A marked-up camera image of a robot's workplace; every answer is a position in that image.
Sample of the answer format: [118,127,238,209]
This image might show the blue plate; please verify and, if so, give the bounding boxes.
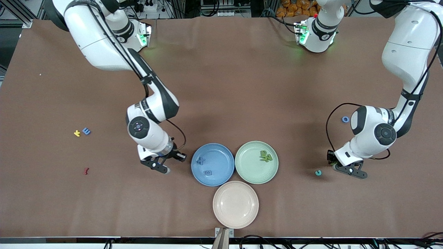
[191,143,235,187]

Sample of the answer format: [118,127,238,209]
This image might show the green plate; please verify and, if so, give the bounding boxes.
[235,141,279,185]

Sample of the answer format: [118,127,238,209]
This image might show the pink beige plate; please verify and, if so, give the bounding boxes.
[213,181,259,229]

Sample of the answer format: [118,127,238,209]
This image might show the brown table cover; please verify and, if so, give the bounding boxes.
[0,16,443,239]

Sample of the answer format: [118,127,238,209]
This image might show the orange snack bag pile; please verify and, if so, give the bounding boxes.
[276,0,320,18]

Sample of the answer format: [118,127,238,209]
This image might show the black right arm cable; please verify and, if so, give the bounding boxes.
[66,0,187,151]

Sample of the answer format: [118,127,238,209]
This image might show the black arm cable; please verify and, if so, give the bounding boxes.
[326,0,443,160]
[66,0,187,151]

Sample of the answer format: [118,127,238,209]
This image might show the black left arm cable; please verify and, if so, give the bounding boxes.
[326,0,443,160]

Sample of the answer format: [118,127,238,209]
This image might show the metal clamp bracket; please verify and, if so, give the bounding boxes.
[215,227,234,249]

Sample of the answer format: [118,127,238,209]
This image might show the black cable bundle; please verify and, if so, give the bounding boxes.
[239,234,333,249]

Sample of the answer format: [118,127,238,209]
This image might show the aluminium frame post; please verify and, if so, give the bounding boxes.
[0,0,38,29]

